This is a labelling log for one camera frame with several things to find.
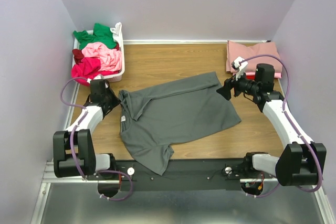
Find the aluminium frame rail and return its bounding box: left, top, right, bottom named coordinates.
left=42, top=162, right=58, bottom=183

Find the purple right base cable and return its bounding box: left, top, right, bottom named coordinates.
left=245, top=182, right=281, bottom=198

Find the dark red crumpled shirt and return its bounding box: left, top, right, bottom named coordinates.
left=72, top=49, right=84, bottom=65

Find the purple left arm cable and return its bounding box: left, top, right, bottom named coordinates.
left=60, top=77, right=92, bottom=180

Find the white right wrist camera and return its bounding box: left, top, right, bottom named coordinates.
left=232, top=57, right=248, bottom=81

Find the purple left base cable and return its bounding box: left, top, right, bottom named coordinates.
left=94, top=170, right=134, bottom=201

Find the green crumpled shirt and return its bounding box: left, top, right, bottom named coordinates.
left=73, top=23, right=117, bottom=49

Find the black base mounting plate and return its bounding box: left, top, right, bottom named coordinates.
left=86, top=158, right=274, bottom=192

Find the white laundry basket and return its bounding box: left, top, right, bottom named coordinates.
left=72, top=30, right=125, bottom=82

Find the red folded shirt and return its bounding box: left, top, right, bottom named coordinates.
left=246, top=75, right=255, bottom=80

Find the light pink folded shirt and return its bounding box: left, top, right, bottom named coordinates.
left=246, top=72, right=282, bottom=79

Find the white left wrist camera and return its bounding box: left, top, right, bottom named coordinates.
left=86, top=74, right=109, bottom=88

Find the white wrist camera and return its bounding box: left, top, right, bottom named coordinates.
left=232, top=57, right=248, bottom=81
left=86, top=74, right=109, bottom=88

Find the dark grey t shirt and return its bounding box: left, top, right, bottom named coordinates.
left=119, top=72, right=241, bottom=175

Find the white crumpled cloth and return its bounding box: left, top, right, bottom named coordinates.
left=110, top=22, right=123, bottom=44

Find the dusty pink folded shirt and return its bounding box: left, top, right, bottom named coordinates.
left=226, top=41, right=282, bottom=73

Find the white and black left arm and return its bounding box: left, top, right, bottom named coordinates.
left=53, top=77, right=121, bottom=179

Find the magenta crumpled shirt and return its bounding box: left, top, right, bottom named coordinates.
left=71, top=57, right=101, bottom=86

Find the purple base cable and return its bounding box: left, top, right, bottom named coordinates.
left=245, top=182, right=281, bottom=198
left=94, top=170, right=134, bottom=201

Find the pink crumpled shirt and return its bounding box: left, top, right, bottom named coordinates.
left=81, top=42, right=122, bottom=72

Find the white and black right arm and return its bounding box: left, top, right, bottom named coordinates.
left=217, top=58, right=327, bottom=190

